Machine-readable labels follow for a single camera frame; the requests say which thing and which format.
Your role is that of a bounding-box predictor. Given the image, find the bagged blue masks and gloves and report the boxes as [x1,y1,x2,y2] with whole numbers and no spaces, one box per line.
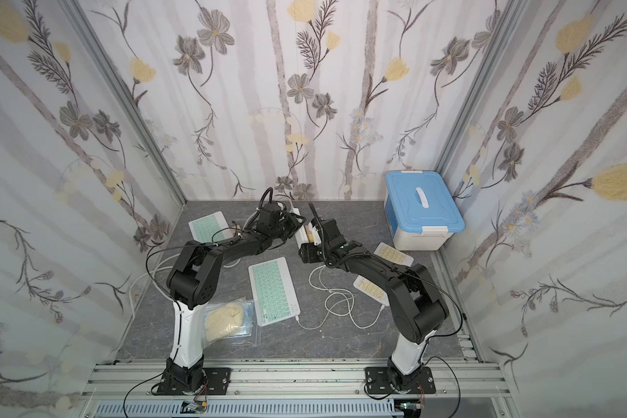
[203,298,260,347]

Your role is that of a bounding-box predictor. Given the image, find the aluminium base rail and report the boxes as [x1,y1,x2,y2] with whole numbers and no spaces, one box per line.
[75,359,519,417]

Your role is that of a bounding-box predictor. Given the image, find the blue lid storage box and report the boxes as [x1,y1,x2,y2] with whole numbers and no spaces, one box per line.
[384,171,466,251]

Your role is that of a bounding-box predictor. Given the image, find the green wireless keyboard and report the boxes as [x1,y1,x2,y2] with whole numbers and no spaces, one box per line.
[188,211,233,243]
[248,257,301,327]

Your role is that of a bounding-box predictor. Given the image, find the white charging cable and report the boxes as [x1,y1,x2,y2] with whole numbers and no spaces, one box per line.
[295,263,387,330]

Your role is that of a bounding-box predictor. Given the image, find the white power strip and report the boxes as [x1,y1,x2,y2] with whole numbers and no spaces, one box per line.
[290,207,322,248]

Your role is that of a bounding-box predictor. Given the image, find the yellow wireless keyboard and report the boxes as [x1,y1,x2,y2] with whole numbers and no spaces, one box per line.
[353,242,415,308]

